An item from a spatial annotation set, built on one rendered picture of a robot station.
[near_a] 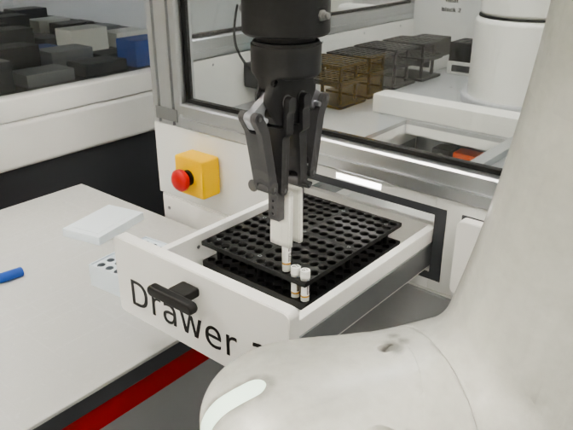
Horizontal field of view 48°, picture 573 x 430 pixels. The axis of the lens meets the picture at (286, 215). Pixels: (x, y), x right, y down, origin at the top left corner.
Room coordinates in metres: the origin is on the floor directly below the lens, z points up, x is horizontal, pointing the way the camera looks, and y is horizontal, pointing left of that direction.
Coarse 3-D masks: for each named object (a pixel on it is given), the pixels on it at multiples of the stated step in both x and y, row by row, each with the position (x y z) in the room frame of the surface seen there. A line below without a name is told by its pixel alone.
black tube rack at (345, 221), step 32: (256, 224) 0.82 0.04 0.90; (320, 224) 0.82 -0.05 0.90; (352, 224) 0.83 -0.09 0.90; (384, 224) 0.82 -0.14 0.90; (224, 256) 0.78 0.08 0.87; (320, 256) 0.73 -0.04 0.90; (352, 256) 0.73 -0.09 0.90; (256, 288) 0.71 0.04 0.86; (288, 288) 0.69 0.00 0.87; (320, 288) 0.70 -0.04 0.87
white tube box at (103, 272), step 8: (152, 240) 0.98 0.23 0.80; (104, 256) 0.92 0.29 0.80; (112, 256) 0.92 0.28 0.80; (96, 264) 0.90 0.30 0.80; (104, 264) 0.90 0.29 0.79; (112, 264) 0.90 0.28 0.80; (96, 272) 0.88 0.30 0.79; (104, 272) 0.87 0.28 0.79; (112, 272) 0.87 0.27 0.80; (96, 280) 0.88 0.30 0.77; (104, 280) 0.87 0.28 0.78; (112, 280) 0.86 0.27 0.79; (104, 288) 0.87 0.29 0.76; (112, 288) 0.86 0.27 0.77
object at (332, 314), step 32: (320, 192) 0.96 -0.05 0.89; (224, 224) 0.84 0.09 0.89; (416, 224) 0.85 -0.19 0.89; (192, 256) 0.79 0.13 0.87; (384, 256) 0.74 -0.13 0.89; (416, 256) 0.78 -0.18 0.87; (352, 288) 0.67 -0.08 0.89; (384, 288) 0.72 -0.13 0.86; (320, 320) 0.62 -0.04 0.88; (352, 320) 0.66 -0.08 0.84
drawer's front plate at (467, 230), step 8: (464, 224) 0.77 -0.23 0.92; (472, 224) 0.76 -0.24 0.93; (480, 224) 0.76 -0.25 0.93; (456, 232) 0.77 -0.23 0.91; (464, 232) 0.77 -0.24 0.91; (472, 232) 0.76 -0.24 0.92; (456, 240) 0.77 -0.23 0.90; (464, 240) 0.77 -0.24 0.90; (472, 240) 0.76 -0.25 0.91; (456, 248) 0.77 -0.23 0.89; (464, 248) 0.77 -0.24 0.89; (472, 248) 0.76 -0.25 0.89; (456, 256) 0.77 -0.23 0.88; (464, 256) 0.76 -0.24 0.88; (456, 264) 0.77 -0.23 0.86; (464, 264) 0.76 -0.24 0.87; (456, 272) 0.77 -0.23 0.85; (456, 280) 0.77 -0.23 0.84
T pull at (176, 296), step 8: (152, 288) 0.63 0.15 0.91; (160, 288) 0.62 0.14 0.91; (176, 288) 0.63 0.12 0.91; (184, 288) 0.63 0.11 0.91; (192, 288) 0.63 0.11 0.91; (152, 296) 0.63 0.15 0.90; (160, 296) 0.62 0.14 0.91; (168, 296) 0.61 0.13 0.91; (176, 296) 0.61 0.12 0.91; (184, 296) 0.61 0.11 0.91; (192, 296) 0.62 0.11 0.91; (168, 304) 0.61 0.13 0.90; (176, 304) 0.60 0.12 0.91; (184, 304) 0.59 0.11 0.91; (192, 304) 0.59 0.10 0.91; (184, 312) 0.59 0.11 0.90; (192, 312) 0.59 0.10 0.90
